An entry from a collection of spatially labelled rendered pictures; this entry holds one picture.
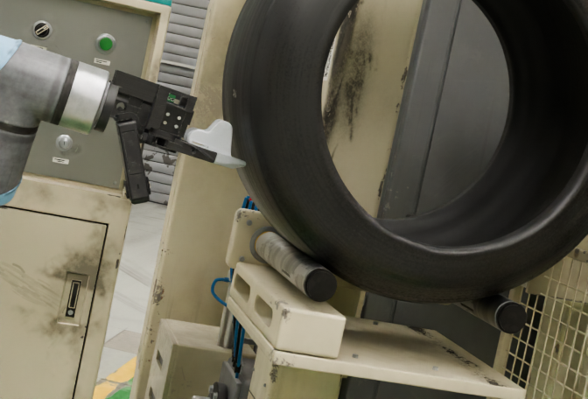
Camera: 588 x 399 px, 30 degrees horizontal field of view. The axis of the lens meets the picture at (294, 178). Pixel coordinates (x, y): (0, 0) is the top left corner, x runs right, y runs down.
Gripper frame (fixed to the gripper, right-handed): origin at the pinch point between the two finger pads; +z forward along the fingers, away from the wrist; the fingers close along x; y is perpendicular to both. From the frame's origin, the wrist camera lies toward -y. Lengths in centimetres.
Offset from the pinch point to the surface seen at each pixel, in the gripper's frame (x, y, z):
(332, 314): -10.9, -14.3, 16.9
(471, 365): -0.4, -17.0, 43.5
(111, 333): 339, -101, 39
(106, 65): 63, 8, -17
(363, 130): 25.9, 11.4, 23.8
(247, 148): -4.9, 2.9, -0.3
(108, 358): 294, -102, 35
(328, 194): -12.2, 0.7, 10.4
